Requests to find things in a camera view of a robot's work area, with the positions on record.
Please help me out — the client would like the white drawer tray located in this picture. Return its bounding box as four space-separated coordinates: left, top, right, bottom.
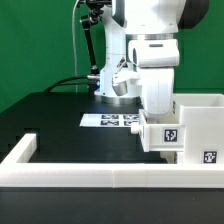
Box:
174 152 183 164
131 109 185 152

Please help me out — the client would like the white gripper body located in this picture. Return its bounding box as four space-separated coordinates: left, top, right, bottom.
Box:
112 39 180 118

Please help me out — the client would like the white marker sheet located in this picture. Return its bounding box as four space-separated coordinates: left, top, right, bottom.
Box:
80 113 139 127

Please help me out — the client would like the white drawer cabinet box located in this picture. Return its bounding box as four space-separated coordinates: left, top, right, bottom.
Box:
173 94 224 165

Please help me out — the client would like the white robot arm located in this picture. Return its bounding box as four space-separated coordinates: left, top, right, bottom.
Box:
96 0 210 118

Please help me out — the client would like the black cable bundle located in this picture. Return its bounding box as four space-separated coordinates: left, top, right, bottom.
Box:
43 75 101 94

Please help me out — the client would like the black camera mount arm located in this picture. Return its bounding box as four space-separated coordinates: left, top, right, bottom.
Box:
79 0 114 76

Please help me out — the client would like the white front drawer tray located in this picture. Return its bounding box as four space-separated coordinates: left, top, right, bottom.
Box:
174 152 183 164

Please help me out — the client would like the white thin cable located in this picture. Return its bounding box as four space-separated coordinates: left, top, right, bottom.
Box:
71 0 82 94

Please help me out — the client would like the white U-shaped border frame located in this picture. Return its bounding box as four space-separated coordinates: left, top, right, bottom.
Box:
0 134 224 188

